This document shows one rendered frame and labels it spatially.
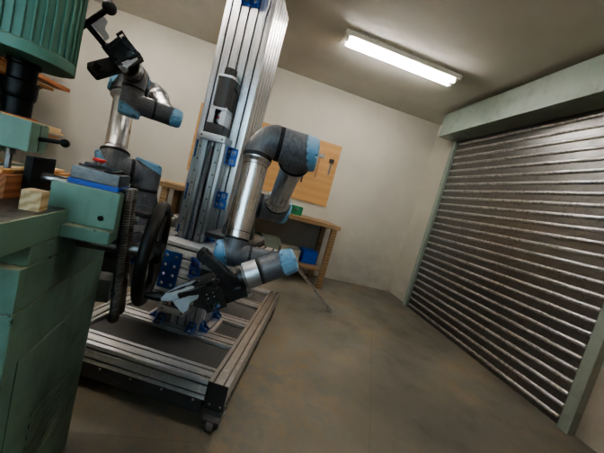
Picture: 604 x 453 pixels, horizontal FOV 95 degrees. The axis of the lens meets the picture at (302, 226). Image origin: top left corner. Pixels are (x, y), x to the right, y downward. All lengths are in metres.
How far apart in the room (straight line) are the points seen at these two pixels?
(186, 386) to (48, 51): 1.20
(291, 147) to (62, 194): 0.60
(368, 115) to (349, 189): 1.10
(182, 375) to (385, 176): 3.78
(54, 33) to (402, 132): 4.22
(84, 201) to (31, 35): 0.34
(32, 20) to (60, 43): 0.05
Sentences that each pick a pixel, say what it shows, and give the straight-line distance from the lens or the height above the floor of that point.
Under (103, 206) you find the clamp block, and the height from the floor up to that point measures 0.92.
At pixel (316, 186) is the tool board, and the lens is 4.08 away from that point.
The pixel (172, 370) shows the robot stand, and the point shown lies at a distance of 1.42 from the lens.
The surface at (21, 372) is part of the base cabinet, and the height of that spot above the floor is 0.55.
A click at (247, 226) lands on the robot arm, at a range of 0.87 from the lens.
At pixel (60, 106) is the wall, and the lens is 4.74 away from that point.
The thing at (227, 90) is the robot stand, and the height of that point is 1.46.
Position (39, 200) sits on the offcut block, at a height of 0.92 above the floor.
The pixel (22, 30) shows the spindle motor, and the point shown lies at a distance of 0.89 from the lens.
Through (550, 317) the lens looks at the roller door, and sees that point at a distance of 2.97.
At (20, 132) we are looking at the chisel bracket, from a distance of 0.90.
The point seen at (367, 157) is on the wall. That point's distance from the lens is 4.35.
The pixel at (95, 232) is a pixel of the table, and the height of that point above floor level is 0.87.
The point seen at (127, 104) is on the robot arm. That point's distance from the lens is 1.28.
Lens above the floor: 1.06
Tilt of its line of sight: 5 degrees down
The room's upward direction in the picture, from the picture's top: 15 degrees clockwise
